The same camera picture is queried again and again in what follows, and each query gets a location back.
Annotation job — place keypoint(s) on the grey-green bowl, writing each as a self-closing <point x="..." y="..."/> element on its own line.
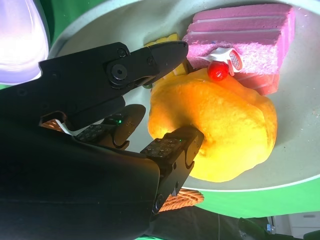
<point x="300" y="112"/>

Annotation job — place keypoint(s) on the pink cake slice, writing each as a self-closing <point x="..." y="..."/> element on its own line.
<point x="237" y="27"/>

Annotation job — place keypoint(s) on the orange wicker basket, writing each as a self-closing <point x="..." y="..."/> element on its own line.
<point x="185" y="197"/>

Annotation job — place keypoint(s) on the black backdrop cloth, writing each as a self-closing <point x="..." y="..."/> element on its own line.
<point x="200" y="225"/>

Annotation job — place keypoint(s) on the salmon striped cake slice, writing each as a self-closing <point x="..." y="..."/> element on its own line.
<point x="260" y="83"/>

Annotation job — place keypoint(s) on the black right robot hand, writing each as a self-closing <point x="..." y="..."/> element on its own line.
<point x="75" y="175"/>

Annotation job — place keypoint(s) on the yellow cake slice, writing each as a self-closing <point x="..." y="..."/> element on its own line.
<point x="180" y="71"/>

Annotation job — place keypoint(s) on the orange bagel bread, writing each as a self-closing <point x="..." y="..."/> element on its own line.
<point x="225" y="130"/>

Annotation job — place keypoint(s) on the green tablecloth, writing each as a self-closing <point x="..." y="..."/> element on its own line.
<point x="275" y="200"/>

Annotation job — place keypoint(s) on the pale lavender plate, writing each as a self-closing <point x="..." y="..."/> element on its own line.
<point x="20" y="37"/>

